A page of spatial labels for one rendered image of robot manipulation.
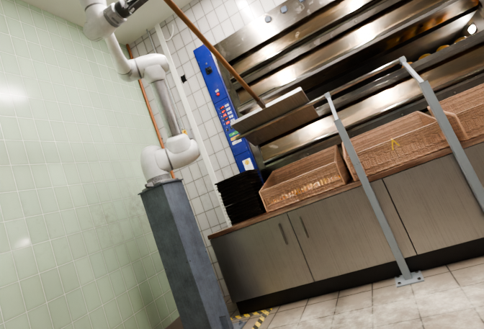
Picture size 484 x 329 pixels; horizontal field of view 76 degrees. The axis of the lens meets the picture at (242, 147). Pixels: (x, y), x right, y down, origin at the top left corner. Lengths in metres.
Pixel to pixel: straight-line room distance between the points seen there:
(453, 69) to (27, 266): 2.80
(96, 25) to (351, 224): 1.70
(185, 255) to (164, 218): 0.26
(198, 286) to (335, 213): 0.92
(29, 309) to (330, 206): 1.66
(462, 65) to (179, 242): 2.18
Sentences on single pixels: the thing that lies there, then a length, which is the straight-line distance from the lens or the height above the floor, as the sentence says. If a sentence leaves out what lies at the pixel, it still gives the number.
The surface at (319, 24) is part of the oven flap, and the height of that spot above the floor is 1.77.
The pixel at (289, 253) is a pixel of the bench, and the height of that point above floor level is 0.30.
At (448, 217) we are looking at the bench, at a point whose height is 0.24.
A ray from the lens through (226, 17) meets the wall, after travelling 3.00.
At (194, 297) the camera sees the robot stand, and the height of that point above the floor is 0.30.
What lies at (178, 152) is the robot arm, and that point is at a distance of 2.07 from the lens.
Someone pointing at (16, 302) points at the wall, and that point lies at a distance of 1.95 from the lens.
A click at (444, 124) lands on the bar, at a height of 0.70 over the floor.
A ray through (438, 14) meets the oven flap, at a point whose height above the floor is 1.38.
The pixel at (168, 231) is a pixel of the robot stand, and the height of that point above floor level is 0.71.
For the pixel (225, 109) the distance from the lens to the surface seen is 2.75.
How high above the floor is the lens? 0.71
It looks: 9 degrees up
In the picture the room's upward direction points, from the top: 21 degrees counter-clockwise
